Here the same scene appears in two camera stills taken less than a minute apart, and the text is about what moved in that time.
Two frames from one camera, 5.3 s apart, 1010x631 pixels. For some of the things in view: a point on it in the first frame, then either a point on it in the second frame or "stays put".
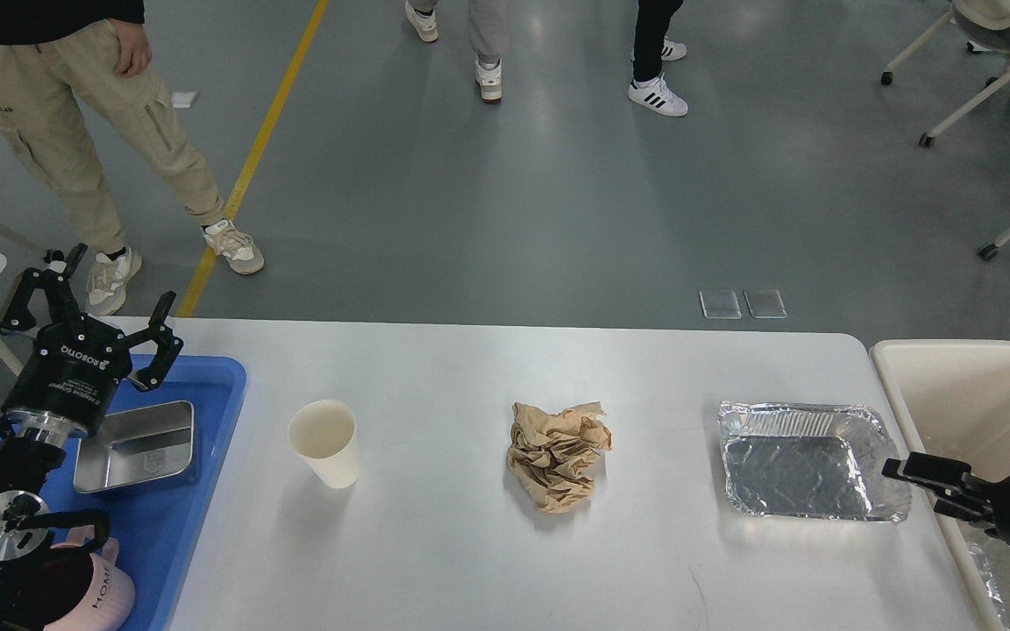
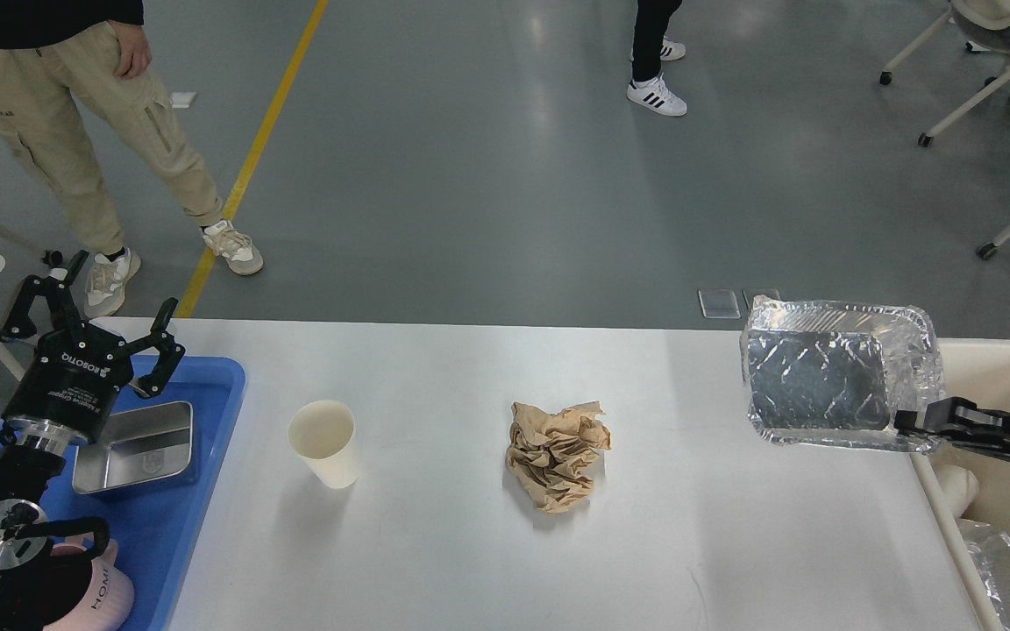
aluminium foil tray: x=808 y=460 -> x=836 y=373
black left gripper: x=73 y=365 stays put
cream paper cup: x=324 y=431 stays put
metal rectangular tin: x=136 y=447 stays put
